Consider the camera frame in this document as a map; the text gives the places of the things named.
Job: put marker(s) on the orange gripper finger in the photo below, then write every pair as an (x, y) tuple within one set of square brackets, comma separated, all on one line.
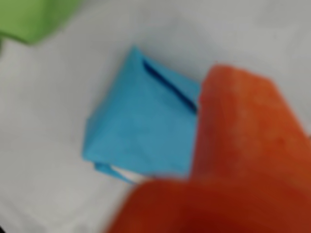
[(243, 133), (155, 208)]

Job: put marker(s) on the green paper package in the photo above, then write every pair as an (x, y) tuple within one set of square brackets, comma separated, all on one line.
[(29, 19)]

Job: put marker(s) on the blue paper package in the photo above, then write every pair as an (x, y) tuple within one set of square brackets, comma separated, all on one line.
[(136, 121)]

